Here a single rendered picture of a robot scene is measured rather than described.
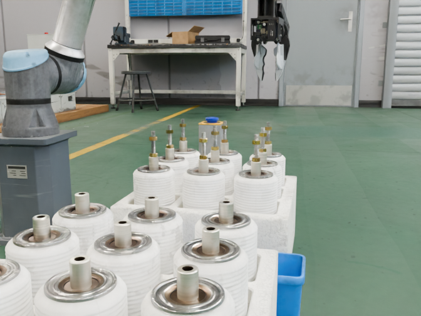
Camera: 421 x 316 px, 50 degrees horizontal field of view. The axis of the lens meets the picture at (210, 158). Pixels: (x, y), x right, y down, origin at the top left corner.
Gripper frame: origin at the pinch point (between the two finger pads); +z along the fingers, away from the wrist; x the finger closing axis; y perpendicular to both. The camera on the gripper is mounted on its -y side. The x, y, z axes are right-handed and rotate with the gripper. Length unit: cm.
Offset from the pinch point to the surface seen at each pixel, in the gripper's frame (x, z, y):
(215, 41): -157, -34, -399
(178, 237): -1, 24, 57
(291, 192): 8.4, 28.1, 9.9
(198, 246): 6, 21, 66
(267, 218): 7.4, 28.3, 31.1
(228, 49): -137, -23, -387
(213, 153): -10.1, 18.9, 14.8
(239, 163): -7.0, 23.3, 3.3
